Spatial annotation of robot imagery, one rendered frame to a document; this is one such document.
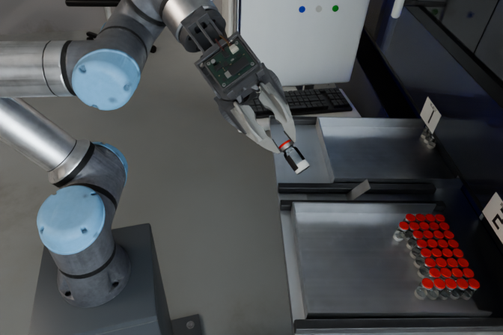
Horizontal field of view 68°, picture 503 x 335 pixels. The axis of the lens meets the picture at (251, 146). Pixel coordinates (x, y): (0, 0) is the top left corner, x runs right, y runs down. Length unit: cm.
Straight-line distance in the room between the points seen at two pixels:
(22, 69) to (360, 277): 69
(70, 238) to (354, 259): 56
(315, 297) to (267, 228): 121
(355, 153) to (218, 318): 97
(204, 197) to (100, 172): 131
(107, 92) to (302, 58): 102
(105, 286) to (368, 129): 83
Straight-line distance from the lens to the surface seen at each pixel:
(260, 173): 224
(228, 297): 176
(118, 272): 88
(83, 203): 77
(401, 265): 88
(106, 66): 49
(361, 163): 107
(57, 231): 76
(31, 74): 56
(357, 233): 90
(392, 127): 124
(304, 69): 146
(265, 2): 131
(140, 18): 61
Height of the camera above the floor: 157
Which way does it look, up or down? 41 degrees down
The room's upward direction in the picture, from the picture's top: 3 degrees clockwise
